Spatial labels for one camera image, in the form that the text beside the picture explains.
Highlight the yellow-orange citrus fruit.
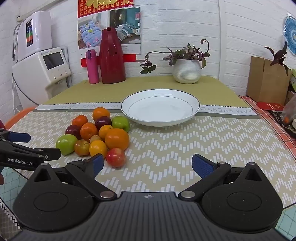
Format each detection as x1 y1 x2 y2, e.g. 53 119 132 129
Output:
89 140 108 158

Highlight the white ribbed plant pot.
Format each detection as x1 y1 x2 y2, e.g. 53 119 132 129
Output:
172 59 202 84

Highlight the red plaid cloth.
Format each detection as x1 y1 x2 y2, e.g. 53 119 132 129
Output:
239 95 296 151

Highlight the pink bottle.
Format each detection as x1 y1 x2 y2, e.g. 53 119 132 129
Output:
85 49 100 84

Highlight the white appliance with screen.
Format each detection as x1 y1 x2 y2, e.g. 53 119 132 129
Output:
11 46 72 109

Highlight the red packet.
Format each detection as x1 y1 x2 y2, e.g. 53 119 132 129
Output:
257 101 284 111

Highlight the blue round wall decoration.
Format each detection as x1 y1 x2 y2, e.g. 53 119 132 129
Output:
282 13 296 56

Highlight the white plate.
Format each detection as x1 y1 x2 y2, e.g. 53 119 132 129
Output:
121 89 200 127

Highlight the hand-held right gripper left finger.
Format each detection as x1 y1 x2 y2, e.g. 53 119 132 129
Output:
29 153 117 202

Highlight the white water purifier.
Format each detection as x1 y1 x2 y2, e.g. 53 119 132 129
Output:
17 11 53 61

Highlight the cardboard box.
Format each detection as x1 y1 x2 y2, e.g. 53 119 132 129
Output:
246 56 292 106

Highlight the large orange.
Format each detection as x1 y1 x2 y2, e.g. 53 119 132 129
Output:
105 128 130 151

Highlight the green apple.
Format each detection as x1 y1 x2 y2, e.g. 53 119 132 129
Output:
112 116 130 132
56 134 78 155

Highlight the red thermos jug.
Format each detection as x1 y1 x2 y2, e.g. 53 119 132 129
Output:
99 27 127 84

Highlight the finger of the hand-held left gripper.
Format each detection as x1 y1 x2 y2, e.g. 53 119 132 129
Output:
0 141 62 161
0 130 31 143

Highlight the dark purple leafy plant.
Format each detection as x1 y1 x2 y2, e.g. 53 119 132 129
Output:
264 42 289 76

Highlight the red gold wall banner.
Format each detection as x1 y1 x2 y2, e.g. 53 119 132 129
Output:
77 0 134 18

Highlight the dark red apple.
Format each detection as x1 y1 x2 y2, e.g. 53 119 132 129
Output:
65 125 82 140

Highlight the wall poster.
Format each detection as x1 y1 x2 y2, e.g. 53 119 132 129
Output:
77 7 141 55

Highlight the dark red plum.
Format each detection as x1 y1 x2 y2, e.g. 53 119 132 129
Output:
94 116 112 131

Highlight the small red-yellow apple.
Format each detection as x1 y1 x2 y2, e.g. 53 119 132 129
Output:
74 140 90 156

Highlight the clear plastic bag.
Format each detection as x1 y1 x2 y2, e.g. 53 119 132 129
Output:
281 94 296 127

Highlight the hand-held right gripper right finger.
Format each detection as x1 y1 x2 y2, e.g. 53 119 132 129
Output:
179 153 265 202

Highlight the purple trailing plant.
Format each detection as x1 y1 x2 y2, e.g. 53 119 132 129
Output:
136 39 210 75

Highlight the tangerine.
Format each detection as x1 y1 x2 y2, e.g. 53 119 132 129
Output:
72 115 89 128
80 122 99 142
92 107 111 122
98 124 114 139

